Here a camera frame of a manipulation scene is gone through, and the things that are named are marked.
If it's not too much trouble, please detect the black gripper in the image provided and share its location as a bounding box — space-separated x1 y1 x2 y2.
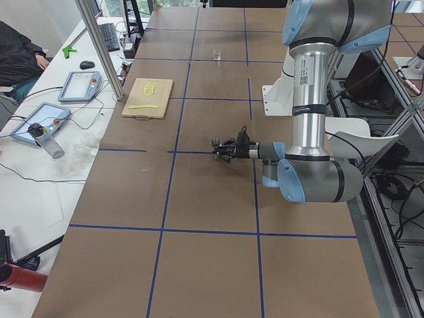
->
215 139 250 163

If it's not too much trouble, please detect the steel jigger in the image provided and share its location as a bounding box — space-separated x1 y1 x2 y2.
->
211 138 221 160

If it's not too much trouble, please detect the small clear glass cup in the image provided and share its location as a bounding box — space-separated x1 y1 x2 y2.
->
213 49 221 61

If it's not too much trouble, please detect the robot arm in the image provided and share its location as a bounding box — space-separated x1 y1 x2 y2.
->
211 1 393 203

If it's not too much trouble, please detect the yellow plastic knife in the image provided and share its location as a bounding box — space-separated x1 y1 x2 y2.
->
128 104 159 109

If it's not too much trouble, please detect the wooden cutting board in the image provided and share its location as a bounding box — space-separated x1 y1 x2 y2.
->
122 78 174 119

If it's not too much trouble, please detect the crumpled white plastic wrap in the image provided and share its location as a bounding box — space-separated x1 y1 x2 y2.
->
59 132 101 176

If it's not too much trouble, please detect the black box on desk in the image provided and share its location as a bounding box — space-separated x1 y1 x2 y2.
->
123 34 140 59

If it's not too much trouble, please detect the upper teach pendant tablet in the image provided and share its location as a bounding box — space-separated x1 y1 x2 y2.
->
58 71 101 103

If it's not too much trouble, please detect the teach pendant tablet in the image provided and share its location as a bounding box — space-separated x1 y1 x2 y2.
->
58 71 101 103
10 102 71 145

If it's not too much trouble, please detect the black computer mouse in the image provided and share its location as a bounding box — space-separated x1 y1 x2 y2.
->
79 60 95 70

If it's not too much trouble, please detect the black keyboard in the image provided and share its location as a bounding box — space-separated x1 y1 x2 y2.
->
98 23 120 52

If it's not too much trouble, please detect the lower teach pendant tablet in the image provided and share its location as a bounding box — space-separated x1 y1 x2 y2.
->
10 102 71 145

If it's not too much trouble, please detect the clear water bottle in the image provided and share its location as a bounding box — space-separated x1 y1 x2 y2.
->
27 123 65 159

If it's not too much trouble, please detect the green plastic clamp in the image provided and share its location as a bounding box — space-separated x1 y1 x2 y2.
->
62 45 77 59

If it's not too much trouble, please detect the seated person in black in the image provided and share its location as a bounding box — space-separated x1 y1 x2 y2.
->
1 22 50 103

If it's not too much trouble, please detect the red cylinder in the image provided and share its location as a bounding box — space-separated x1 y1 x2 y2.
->
1 264 48 292

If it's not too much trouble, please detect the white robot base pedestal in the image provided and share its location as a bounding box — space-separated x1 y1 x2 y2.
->
262 51 294 116

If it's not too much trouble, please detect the aluminium frame post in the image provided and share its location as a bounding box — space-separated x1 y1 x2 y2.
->
75 0 124 101

